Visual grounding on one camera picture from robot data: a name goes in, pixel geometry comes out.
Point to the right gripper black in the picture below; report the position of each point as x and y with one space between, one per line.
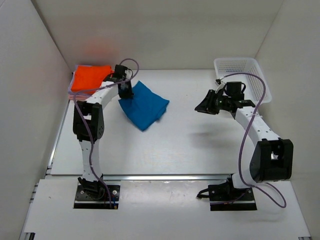
206 106

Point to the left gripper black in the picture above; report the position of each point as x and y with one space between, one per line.
128 95

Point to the blue t shirt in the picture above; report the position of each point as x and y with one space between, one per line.
144 108

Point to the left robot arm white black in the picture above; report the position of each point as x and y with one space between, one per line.
88 126

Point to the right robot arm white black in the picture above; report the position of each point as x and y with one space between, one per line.
272 159

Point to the folded orange t shirt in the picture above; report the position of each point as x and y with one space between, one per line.
94 75

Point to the white plastic basket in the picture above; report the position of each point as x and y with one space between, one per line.
247 71

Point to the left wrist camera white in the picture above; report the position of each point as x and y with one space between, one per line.
129 73

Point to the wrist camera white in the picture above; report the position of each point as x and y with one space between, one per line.
129 73
220 83

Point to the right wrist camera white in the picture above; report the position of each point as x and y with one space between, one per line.
220 83

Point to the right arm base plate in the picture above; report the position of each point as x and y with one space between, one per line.
224 197

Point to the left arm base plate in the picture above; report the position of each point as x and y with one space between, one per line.
85 200

